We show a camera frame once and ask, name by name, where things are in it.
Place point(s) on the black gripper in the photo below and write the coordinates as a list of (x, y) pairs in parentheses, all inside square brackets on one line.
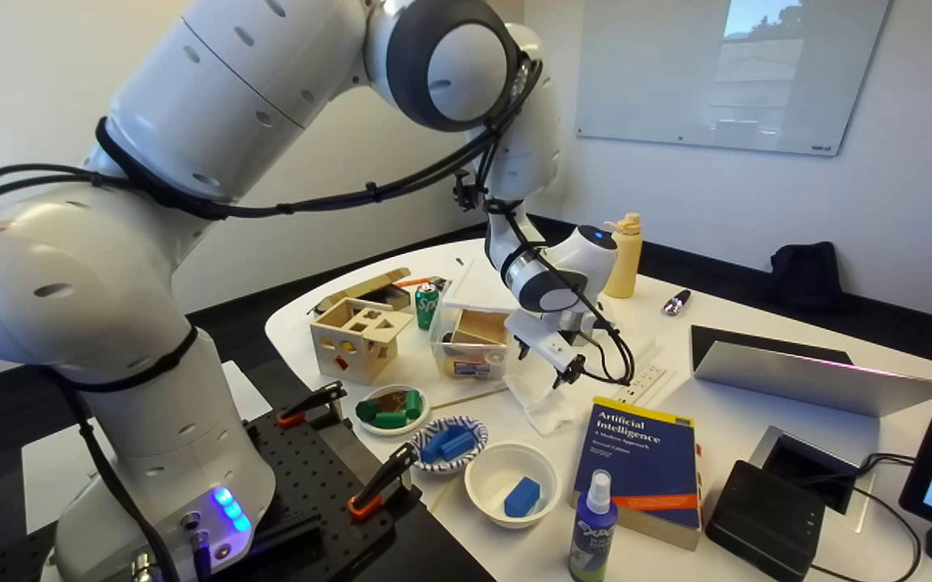
[(551, 337)]

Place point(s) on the white wipe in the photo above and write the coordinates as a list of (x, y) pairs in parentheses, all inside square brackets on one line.
[(544, 408)]

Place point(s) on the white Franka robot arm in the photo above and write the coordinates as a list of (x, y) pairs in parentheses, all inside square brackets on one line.
[(163, 268)]

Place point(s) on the white slotted strip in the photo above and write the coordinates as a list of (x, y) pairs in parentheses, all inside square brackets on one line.
[(649, 382)]

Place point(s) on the clear plastic container white lid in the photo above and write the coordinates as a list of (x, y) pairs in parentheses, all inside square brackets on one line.
[(470, 341)]

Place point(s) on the wooden stick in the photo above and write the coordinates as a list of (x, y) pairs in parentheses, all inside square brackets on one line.
[(462, 400)]

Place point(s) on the blue textbook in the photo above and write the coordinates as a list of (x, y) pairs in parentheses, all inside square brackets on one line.
[(638, 464)]

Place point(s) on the tan drink bottle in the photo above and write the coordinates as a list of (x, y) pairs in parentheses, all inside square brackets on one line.
[(630, 262)]

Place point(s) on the black marker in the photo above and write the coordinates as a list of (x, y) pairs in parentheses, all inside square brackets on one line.
[(678, 302)]

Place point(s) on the blue block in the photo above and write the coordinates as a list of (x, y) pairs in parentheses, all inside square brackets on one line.
[(522, 497), (449, 440)]

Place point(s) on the white bowl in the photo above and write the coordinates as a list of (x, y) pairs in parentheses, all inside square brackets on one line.
[(492, 485)]

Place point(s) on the green cup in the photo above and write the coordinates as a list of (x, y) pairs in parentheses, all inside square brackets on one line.
[(424, 307)]

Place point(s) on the blue spray bottle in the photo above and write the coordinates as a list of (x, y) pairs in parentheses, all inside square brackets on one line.
[(593, 535)]

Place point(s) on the blue patterned bowl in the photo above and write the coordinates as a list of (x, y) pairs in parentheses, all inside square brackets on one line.
[(429, 455)]

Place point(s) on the orange marker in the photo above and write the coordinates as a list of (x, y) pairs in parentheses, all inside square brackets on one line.
[(423, 281)]

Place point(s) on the green plate with toys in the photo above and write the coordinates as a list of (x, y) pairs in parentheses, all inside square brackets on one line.
[(390, 408)]

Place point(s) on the wooden shape sorter box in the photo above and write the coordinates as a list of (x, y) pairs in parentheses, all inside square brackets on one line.
[(364, 341)]

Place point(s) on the black orange clamp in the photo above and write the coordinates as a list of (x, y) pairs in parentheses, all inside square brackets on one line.
[(382, 482), (313, 400)]

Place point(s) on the wooden sorter lid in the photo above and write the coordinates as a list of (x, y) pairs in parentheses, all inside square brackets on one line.
[(364, 289)]

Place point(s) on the silver laptop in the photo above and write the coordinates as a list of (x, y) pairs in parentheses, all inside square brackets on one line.
[(811, 382)]

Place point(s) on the black box device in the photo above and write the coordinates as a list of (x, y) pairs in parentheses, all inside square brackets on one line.
[(761, 520)]

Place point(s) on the black bag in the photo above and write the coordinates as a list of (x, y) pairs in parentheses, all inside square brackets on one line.
[(807, 279)]

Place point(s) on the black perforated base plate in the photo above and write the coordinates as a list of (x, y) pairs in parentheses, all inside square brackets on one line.
[(316, 474)]

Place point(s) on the wall whiteboard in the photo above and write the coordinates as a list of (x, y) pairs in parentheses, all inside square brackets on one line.
[(726, 75)]

